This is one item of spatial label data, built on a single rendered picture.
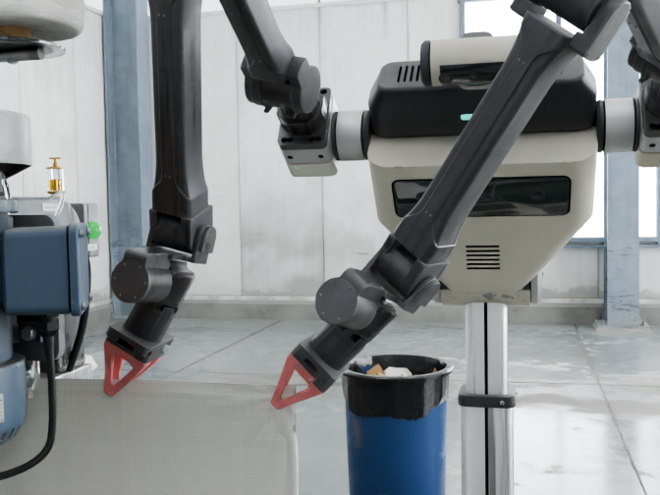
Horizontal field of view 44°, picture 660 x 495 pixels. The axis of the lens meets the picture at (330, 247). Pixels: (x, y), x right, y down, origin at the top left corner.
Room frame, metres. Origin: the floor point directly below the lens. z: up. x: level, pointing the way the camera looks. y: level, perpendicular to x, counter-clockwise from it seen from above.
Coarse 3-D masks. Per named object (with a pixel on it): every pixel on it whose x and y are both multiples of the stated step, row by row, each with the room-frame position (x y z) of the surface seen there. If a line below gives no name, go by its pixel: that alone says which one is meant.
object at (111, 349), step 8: (104, 344) 1.11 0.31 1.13; (112, 344) 1.11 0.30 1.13; (120, 344) 1.10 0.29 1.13; (128, 344) 1.12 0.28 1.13; (104, 352) 1.11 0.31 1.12; (112, 352) 1.11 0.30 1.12; (120, 352) 1.10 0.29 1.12; (128, 352) 1.10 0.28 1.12; (104, 360) 1.12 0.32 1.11; (112, 360) 1.12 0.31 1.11; (128, 360) 1.11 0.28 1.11; (136, 360) 1.10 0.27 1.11; (112, 368) 1.12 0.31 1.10; (136, 368) 1.10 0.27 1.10; (144, 368) 1.12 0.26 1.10; (104, 376) 1.13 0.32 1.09; (112, 376) 1.13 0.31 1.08; (128, 376) 1.11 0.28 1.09; (104, 384) 1.13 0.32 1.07; (112, 384) 1.13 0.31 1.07; (120, 384) 1.12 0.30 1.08; (112, 392) 1.12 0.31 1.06
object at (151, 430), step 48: (96, 384) 1.14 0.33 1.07; (144, 384) 1.12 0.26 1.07; (192, 384) 1.10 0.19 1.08; (240, 384) 1.08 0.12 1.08; (96, 432) 1.14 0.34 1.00; (144, 432) 1.12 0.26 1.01; (192, 432) 1.10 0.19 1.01; (240, 432) 1.08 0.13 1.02; (288, 432) 1.07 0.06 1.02; (0, 480) 1.17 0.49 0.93; (48, 480) 1.15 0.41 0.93; (96, 480) 1.14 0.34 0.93; (144, 480) 1.12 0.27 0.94; (192, 480) 1.10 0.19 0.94; (240, 480) 1.08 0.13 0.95; (288, 480) 1.07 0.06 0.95
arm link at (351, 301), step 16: (352, 272) 0.97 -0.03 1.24; (368, 272) 1.02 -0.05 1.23; (320, 288) 0.97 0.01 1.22; (336, 288) 0.97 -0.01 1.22; (352, 288) 0.96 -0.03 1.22; (368, 288) 0.96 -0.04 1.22; (384, 288) 1.00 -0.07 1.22; (416, 288) 1.01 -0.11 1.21; (432, 288) 1.01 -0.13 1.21; (320, 304) 0.97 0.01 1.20; (336, 304) 0.96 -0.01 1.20; (352, 304) 0.95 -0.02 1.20; (368, 304) 0.98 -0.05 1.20; (400, 304) 1.01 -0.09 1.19; (416, 304) 1.02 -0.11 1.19; (336, 320) 0.95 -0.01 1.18; (352, 320) 0.96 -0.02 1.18; (368, 320) 0.99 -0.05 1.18
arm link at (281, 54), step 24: (240, 0) 1.12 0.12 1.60; (264, 0) 1.17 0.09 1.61; (240, 24) 1.16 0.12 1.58; (264, 24) 1.18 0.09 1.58; (264, 48) 1.20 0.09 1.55; (288, 48) 1.26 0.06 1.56; (264, 72) 1.25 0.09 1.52; (288, 72) 1.26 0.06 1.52; (312, 72) 1.30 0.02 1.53; (312, 96) 1.32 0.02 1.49
